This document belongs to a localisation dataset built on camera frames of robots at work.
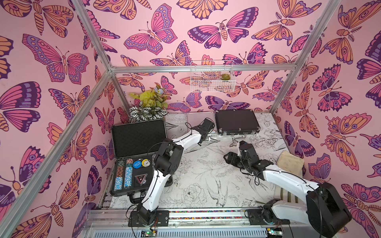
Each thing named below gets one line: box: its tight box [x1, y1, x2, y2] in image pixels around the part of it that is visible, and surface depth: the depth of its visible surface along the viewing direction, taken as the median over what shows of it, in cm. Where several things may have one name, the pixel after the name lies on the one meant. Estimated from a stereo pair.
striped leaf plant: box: [128, 101, 169, 121], surface depth 93 cm
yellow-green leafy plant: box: [129, 83, 168, 109], surface depth 103 cm
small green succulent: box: [220, 73, 231, 81], surface depth 95 cm
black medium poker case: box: [215, 109, 261, 135], surface depth 109 cm
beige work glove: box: [276, 150, 305, 178], surface depth 94 cm
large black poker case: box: [110, 119, 174, 197], surface depth 92 cm
